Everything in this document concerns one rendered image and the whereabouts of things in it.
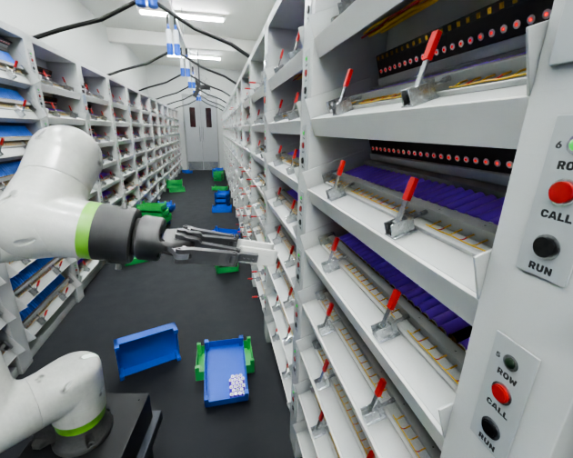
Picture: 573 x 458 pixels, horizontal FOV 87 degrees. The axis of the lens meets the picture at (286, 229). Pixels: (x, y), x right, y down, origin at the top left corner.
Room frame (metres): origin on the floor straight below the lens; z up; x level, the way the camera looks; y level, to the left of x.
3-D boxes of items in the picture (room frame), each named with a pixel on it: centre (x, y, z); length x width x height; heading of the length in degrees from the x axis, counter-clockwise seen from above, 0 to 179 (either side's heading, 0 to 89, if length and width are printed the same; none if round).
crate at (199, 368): (1.36, 0.32, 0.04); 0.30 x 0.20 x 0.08; 103
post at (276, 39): (1.61, 0.02, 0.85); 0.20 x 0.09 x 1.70; 103
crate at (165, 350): (1.33, 0.72, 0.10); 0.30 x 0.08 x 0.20; 122
